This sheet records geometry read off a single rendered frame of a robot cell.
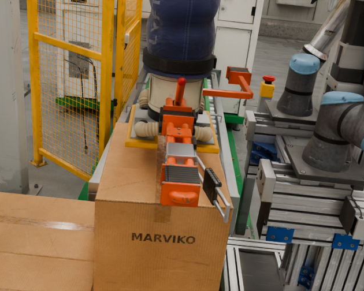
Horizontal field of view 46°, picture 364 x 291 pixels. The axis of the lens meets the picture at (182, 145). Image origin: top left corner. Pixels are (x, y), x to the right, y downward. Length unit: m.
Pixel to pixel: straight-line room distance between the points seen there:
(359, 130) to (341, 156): 0.15
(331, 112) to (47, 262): 1.09
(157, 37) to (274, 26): 9.44
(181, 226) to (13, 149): 1.78
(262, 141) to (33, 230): 1.00
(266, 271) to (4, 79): 1.81
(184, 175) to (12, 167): 2.19
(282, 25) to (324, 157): 9.42
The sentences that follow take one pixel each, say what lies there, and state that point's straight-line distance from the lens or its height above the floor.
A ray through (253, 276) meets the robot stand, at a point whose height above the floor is 0.21.
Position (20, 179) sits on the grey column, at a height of 0.16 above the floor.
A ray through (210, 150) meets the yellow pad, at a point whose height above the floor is 1.06.
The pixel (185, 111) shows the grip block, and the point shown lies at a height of 1.20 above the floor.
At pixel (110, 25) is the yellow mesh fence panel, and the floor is 1.19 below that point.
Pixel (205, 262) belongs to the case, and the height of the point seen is 0.74.
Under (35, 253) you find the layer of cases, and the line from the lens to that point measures 1.70.
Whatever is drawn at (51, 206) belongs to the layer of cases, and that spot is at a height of 0.54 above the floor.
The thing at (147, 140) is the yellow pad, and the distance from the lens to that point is 1.31.
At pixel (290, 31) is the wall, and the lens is 10.77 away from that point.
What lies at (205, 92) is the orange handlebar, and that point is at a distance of 1.45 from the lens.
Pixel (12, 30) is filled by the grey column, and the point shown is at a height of 1.11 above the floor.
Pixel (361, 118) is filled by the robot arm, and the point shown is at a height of 1.24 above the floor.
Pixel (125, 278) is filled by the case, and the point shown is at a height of 0.66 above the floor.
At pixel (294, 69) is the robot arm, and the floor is 1.22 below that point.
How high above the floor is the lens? 1.60
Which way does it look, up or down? 24 degrees down
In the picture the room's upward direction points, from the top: 6 degrees clockwise
